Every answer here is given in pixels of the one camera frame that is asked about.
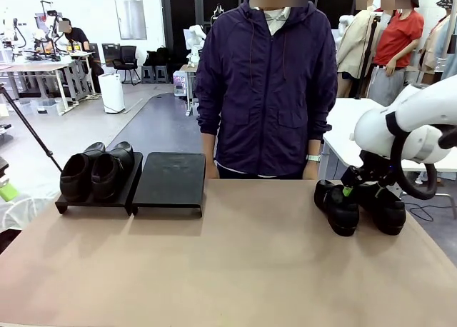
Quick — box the seated person in black shirt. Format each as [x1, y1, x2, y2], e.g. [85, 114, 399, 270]
[56, 17, 105, 94]

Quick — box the grey wall panel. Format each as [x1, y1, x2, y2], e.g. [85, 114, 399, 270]
[114, 0, 148, 41]

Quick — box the person in purple jacket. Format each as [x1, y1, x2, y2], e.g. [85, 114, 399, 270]
[194, 0, 338, 181]

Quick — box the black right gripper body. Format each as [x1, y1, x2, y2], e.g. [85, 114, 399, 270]
[341, 150, 398, 188]

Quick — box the clear plastic storage box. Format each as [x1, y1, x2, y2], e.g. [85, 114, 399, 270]
[30, 98, 61, 116]

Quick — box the black office chair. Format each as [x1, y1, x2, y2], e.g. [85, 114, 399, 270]
[112, 45, 141, 85]

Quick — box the white plastic cover cloth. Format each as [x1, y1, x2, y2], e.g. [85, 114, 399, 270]
[0, 193, 60, 233]

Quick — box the computer case with lights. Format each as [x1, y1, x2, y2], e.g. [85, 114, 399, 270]
[173, 71, 196, 98]

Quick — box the black backpack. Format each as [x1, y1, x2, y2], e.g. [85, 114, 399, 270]
[143, 45, 172, 68]

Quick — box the white table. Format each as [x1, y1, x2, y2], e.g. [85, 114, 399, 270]
[317, 97, 457, 180]

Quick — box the figure in red shirt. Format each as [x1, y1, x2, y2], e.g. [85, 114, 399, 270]
[367, 0, 426, 109]

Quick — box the black shoe with metal buckle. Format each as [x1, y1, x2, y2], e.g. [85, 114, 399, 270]
[91, 141, 136, 203]

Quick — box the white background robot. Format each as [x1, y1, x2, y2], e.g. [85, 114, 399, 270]
[184, 24, 209, 69]

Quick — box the person's left hand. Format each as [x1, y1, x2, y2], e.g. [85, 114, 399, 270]
[302, 161, 321, 181]

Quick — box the white air purifier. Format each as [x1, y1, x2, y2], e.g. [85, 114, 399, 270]
[98, 73, 126, 114]

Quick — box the person's right forearm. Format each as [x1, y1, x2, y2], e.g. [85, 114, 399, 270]
[201, 132, 218, 164]

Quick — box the person's left forearm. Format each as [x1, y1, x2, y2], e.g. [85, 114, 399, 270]
[306, 138, 322, 157]

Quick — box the mannequin with patterned hat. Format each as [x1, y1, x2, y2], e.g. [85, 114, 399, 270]
[419, 0, 457, 85]

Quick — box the white top workbench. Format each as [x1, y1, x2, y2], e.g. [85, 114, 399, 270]
[0, 62, 78, 116]

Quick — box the mannequin in beige coat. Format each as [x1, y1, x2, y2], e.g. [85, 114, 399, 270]
[335, 0, 383, 99]

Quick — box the black shoe stand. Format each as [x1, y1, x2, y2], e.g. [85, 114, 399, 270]
[131, 151, 207, 218]
[55, 151, 144, 216]

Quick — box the black leather dress shoe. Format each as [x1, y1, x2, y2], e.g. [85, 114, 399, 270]
[313, 179, 361, 238]
[59, 142, 107, 203]
[356, 182, 407, 236]

